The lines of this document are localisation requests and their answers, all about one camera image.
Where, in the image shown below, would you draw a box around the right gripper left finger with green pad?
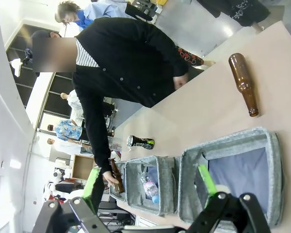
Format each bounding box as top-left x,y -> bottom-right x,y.
38,167 -> 112,233

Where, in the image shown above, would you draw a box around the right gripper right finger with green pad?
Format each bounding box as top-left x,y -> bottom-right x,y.
188,164 -> 270,233

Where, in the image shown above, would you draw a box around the small brown glass bottle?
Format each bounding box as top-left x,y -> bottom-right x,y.
109,157 -> 125,194

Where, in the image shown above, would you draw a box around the person's left forearm black sleeve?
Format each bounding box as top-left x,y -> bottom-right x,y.
157,36 -> 190,78

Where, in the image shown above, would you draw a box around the person's right forearm black sleeve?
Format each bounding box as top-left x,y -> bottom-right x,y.
84,114 -> 112,174

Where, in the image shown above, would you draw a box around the narrow grey felt basket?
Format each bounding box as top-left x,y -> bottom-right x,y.
108,160 -> 128,202

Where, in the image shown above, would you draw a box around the large grey felt basket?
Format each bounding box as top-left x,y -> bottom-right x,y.
177,126 -> 286,233

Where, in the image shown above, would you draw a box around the medium grey felt basket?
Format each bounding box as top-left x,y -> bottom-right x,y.
124,155 -> 181,217

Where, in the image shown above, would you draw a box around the black green drink can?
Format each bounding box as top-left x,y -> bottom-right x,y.
126,134 -> 155,150

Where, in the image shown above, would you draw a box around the person's right hand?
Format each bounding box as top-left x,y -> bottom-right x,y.
102,170 -> 121,187

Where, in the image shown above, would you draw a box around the person's left hand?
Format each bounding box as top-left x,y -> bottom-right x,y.
172,72 -> 190,91

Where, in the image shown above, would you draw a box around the wooden open box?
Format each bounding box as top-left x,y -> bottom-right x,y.
71,154 -> 96,181

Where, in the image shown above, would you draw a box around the clear empty plastic bottle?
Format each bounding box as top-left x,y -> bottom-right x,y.
108,135 -> 123,152

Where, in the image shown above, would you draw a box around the clear plastic bottle pink label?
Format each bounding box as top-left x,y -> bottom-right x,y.
140,171 -> 160,204

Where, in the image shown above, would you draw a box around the bystander in floral blue shirt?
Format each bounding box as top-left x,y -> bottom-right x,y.
47,119 -> 84,142

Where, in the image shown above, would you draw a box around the bystander in white shirt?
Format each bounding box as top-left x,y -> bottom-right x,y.
60,89 -> 84,122

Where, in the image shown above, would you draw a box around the long brown glass bottle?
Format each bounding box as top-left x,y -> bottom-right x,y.
228,52 -> 259,117

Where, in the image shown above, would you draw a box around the person in black cardigan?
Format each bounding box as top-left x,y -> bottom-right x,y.
31,17 -> 206,110

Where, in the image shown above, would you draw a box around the bystander in light blue shirt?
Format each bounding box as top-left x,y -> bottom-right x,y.
54,0 -> 158,32

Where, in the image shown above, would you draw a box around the bystander in black clothes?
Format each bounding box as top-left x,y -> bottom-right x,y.
196,0 -> 272,33

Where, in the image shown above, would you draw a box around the black wall shelf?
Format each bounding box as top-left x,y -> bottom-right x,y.
5,23 -> 74,132

